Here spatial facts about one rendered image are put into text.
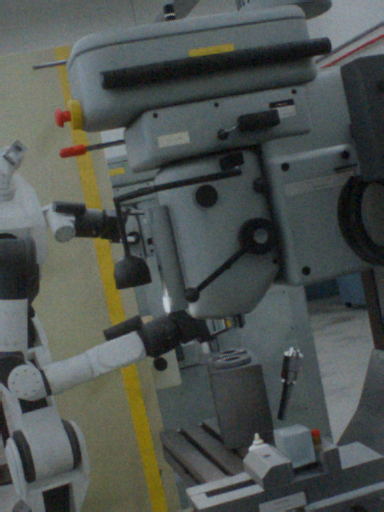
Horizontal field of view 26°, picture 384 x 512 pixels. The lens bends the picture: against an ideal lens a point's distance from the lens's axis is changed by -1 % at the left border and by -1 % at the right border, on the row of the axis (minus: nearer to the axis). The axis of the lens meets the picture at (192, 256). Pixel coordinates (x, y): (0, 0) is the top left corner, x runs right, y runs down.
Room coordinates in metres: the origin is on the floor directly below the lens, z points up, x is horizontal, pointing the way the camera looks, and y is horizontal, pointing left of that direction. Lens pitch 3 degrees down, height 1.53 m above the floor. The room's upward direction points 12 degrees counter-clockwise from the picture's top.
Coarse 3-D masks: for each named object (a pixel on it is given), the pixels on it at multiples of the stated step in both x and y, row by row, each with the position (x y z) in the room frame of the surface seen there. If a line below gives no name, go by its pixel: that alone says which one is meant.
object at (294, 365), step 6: (300, 354) 2.00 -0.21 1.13; (288, 360) 1.97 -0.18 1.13; (294, 360) 1.97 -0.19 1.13; (300, 360) 1.97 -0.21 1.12; (282, 366) 1.99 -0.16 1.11; (288, 366) 1.97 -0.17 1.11; (294, 366) 1.97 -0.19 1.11; (300, 366) 1.98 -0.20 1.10; (282, 372) 1.99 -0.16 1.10; (288, 372) 1.98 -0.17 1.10; (294, 372) 1.97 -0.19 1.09
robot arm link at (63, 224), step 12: (60, 204) 2.38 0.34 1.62; (72, 204) 2.40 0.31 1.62; (84, 204) 2.42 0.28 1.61; (48, 216) 2.42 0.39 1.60; (60, 216) 2.39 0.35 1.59; (72, 216) 2.41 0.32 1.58; (84, 216) 2.42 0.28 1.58; (60, 228) 2.36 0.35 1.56; (72, 228) 2.38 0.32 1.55; (84, 228) 2.42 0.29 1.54; (60, 240) 2.39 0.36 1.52
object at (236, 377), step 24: (216, 360) 1.96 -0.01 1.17; (240, 360) 1.91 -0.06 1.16; (216, 384) 1.88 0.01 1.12; (240, 384) 1.89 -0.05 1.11; (264, 384) 1.89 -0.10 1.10; (216, 408) 2.05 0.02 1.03; (240, 408) 1.89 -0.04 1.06; (264, 408) 1.89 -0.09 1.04; (240, 432) 1.88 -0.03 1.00; (264, 432) 1.89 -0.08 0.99
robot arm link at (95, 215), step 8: (96, 216) 2.44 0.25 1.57; (104, 216) 2.47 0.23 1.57; (112, 216) 2.47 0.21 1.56; (96, 224) 2.43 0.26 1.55; (104, 224) 2.46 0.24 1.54; (112, 224) 2.47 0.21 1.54; (88, 232) 2.43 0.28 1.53; (96, 232) 2.44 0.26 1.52; (104, 232) 2.47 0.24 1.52; (112, 232) 2.49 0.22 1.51; (112, 240) 2.51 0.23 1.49
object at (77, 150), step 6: (96, 144) 1.72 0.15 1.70; (102, 144) 1.73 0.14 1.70; (108, 144) 1.73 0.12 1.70; (114, 144) 1.73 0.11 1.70; (120, 144) 1.74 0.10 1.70; (60, 150) 1.70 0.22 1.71; (66, 150) 1.70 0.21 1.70; (72, 150) 1.71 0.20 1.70; (78, 150) 1.71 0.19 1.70; (84, 150) 1.71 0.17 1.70; (90, 150) 1.72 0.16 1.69; (60, 156) 1.71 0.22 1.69; (66, 156) 1.71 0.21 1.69
